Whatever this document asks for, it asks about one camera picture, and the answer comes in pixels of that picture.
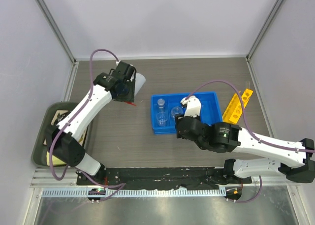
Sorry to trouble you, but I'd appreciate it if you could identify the white squeeze bottle red cap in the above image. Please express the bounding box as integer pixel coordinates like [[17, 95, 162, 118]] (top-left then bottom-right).
[[132, 73, 146, 97]]

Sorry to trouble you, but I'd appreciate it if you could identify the yellow test tube rack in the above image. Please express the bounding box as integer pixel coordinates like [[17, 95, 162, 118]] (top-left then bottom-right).
[[222, 89, 253, 124]]

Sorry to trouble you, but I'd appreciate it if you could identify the blue divided plastic bin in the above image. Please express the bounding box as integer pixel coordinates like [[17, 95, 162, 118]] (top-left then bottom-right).
[[151, 92, 222, 135]]

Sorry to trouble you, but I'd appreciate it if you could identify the tall clear glass beaker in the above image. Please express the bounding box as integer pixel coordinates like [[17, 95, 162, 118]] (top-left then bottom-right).
[[156, 111, 168, 127]]

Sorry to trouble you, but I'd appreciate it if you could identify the wide clear glass beaker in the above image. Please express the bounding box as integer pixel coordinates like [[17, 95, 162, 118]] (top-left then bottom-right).
[[170, 106, 184, 120]]

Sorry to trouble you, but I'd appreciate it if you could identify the clear glass test tube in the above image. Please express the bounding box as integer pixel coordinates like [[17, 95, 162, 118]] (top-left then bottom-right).
[[245, 81, 250, 89]]

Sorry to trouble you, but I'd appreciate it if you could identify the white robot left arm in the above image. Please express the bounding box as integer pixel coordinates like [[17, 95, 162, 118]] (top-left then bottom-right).
[[45, 61, 146, 185]]

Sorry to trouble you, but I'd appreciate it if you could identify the pale yellow cup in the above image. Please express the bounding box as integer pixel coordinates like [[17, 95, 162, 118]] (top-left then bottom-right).
[[46, 151, 66, 166]]

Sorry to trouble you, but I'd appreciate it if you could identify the grey plastic tray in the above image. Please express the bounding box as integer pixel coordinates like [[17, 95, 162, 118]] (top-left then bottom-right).
[[31, 102, 78, 168]]

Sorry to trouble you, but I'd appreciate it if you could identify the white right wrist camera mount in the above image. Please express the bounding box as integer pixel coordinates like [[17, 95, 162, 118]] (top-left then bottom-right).
[[180, 95, 201, 118]]

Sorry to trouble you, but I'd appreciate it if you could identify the white slotted cable duct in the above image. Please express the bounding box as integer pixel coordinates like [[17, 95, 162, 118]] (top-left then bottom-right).
[[42, 187, 226, 198]]

